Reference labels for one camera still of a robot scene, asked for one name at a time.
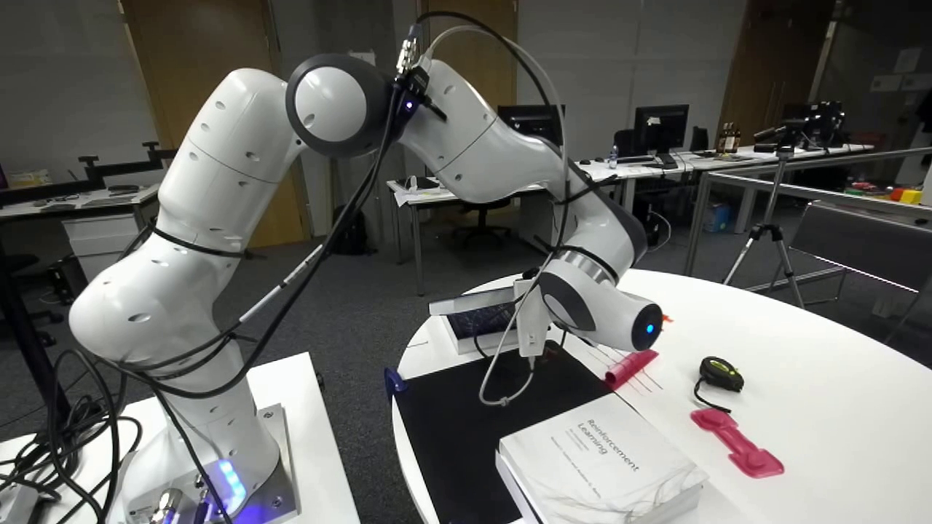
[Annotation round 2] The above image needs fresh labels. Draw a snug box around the row of white desks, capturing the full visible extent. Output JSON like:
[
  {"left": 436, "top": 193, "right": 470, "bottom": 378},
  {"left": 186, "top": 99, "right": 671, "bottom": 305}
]
[{"left": 386, "top": 143, "right": 874, "bottom": 298}]

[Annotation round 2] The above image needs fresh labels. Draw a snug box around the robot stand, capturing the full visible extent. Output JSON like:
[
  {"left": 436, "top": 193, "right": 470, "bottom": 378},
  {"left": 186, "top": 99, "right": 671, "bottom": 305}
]
[{"left": 0, "top": 352, "right": 362, "bottom": 524}]

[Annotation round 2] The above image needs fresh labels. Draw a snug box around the pink roll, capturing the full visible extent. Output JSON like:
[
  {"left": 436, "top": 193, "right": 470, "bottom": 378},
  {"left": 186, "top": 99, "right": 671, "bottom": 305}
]
[{"left": 604, "top": 349, "right": 660, "bottom": 388}]

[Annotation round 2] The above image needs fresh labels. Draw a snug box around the grey white book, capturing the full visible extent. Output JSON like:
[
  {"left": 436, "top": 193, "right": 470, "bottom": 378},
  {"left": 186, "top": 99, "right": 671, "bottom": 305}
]
[{"left": 429, "top": 286, "right": 519, "bottom": 317}]

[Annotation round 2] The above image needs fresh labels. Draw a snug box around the blue book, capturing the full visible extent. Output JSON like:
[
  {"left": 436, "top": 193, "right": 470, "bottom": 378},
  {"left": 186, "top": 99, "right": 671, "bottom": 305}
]
[{"left": 444, "top": 302, "right": 521, "bottom": 356}]

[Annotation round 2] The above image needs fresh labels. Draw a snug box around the office chair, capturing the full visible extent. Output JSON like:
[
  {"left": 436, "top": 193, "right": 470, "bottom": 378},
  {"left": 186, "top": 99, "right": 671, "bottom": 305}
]
[{"left": 450, "top": 196, "right": 515, "bottom": 250}]

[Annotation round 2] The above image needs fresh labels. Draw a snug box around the metal frame table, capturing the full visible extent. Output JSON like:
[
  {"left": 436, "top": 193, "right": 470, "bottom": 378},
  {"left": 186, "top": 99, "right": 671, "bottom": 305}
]
[{"left": 683, "top": 146, "right": 932, "bottom": 346}]

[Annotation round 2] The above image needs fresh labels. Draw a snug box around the coil of black cables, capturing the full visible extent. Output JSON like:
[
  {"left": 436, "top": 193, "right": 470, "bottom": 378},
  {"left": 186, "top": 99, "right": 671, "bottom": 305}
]
[{"left": 0, "top": 348, "right": 144, "bottom": 524}]

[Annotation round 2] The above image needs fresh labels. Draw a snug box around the thick white book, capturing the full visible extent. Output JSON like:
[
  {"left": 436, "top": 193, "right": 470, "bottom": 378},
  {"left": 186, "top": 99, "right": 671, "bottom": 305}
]
[{"left": 496, "top": 393, "right": 709, "bottom": 524}]

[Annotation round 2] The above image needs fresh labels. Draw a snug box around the black bag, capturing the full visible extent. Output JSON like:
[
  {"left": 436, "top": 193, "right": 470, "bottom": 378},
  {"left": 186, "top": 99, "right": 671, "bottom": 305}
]
[{"left": 333, "top": 205, "right": 371, "bottom": 256}]

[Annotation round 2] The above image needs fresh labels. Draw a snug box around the white drawer cabinet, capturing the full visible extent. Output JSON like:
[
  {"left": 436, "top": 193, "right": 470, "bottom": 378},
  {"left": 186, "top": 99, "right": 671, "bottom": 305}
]
[{"left": 61, "top": 213, "right": 159, "bottom": 283}]

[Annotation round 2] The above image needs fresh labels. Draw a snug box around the wooden door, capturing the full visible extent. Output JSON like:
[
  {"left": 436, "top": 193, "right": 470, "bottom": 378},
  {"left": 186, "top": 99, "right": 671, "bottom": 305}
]
[
  {"left": 716, "top": 0, "right": 840, "bottom": 146},
  {"left": 418, "top": 0, "right": 520, "bottom": 111},
  {"left": 119, "top": 0, "right": 312, "bottom": 250}
]

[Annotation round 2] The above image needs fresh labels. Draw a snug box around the camera on tripod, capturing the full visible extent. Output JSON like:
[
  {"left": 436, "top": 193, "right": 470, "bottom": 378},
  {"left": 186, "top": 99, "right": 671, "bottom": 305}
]
[{"left": 722, "top": 115, "right": 847, "bottom": 309}]

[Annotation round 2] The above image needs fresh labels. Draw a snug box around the white desk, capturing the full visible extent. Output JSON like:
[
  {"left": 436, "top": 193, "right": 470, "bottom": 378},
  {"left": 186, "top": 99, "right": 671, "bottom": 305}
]
[{"left": 0, "top": 182, "right": 162, "bottom": 306}]

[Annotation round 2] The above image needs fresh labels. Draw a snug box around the pink plastic scoop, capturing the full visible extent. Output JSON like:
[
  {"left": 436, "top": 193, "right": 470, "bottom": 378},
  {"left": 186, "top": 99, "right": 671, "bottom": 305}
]
[{"left": 690, "top": 408, "right": 786, "bottom": 480}]

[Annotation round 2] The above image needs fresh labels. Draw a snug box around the black mat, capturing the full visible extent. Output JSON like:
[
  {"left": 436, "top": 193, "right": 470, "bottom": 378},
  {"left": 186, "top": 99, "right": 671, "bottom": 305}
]
[{"left": 392, "top": 341, "right": 621, "bottom": 524}]

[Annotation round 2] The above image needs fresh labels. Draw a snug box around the black green tape measure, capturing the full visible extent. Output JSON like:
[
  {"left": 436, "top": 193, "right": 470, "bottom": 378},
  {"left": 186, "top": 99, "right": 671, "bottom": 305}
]
[{"left": 692, "top": 356, "right": 746, "bottom": 416}]

